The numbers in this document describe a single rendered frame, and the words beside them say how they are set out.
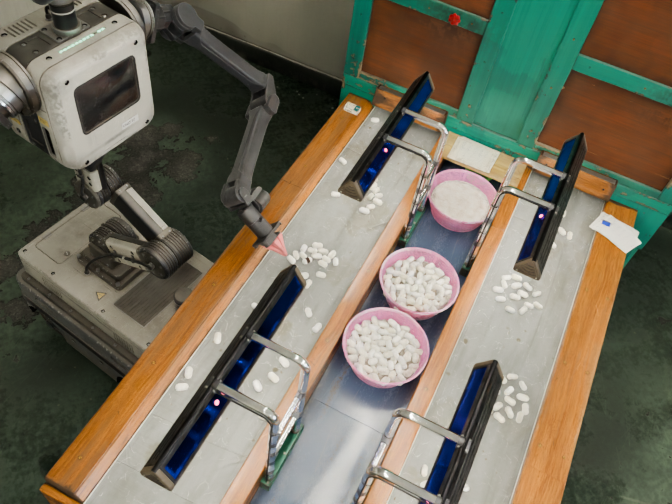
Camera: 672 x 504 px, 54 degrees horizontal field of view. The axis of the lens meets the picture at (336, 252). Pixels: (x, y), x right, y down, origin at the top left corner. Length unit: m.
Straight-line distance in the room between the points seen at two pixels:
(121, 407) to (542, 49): 1.75
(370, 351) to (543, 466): 0.58
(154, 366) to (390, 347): 0.70
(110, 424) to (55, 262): 0.87
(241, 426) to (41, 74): 1.04
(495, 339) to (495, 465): 0.41
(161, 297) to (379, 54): 1.23
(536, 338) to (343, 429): 0.69
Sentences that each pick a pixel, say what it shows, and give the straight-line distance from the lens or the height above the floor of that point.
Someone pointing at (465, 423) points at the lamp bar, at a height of 1.10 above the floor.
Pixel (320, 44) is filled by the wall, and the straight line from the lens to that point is 3.86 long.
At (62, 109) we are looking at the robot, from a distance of 1.80.
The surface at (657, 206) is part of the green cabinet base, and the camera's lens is 2.73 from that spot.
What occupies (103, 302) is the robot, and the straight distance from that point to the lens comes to 2.46.
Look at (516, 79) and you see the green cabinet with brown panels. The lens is 2.52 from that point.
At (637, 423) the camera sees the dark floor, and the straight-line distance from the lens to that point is 3.16.
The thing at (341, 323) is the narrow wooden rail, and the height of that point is 0.76.
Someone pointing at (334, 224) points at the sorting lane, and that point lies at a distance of 2.31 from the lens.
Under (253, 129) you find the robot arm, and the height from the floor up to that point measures 1.04.
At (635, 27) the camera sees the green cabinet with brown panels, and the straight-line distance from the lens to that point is 2.36.
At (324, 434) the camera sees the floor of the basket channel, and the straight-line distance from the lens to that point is 1.98.
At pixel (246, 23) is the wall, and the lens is 4.06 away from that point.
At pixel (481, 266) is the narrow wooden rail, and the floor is 0.76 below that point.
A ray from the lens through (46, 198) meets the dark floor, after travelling 3.47.
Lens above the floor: 2.50
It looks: 52 degrees down
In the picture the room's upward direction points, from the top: 11 degrees clockwise
